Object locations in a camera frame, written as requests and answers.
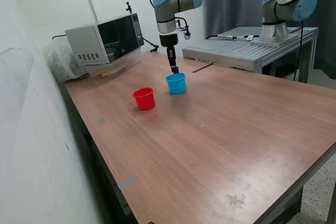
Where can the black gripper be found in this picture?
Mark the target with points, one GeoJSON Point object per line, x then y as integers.
{"type": "Point", "coordinates": [169, 41]}

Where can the blue plastic cup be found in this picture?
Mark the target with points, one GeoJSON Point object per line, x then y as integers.
{"type": "Point", "coordinates": [177, 86]}

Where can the dark flat strip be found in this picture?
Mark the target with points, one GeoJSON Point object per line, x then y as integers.
{"type": "Point", "coordinates": [202, 68]}

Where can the clear acrylic riser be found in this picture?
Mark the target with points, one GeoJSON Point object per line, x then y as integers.
{"type": "Point", "coordinates": [131, 60]}

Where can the red plastic cup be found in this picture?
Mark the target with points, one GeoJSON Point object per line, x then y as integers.
{"type": "Point", "coordinates": [144, 100]}

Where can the aluminium robot stand table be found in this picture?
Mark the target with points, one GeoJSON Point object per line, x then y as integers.
{"type": "Point", "coordinates": [231, 51]}

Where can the wooden sticks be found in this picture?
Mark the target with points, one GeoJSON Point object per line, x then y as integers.
{"type": "Point", "coordinates": [110, 72]}

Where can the dark grey curtain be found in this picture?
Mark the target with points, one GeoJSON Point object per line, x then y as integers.
{"type": "Point", "coordinates": [236, 16]}

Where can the silver microwave oven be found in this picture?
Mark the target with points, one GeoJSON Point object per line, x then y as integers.
{"type": "Point", "coordinates": [86, 40]}

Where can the thin white rod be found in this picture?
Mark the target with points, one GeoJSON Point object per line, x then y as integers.
{"type": "Point", "coordinates": [93, 11]}

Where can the clear plastic bag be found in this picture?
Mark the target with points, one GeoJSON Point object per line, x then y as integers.
{"type": "Point", "coordinates": [60, 61]}

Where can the long grey tape strip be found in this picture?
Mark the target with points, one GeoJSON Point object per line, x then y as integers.
{"type": "Point", "coordinates": [126, 183]}

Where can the small black camera mount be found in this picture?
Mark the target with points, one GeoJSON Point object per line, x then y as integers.
{"type": "Point", "coordinates": [128, 7]}

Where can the dark metal table frame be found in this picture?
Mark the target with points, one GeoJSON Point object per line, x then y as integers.
{"type": "Point", "coordinates": [288, 207]}

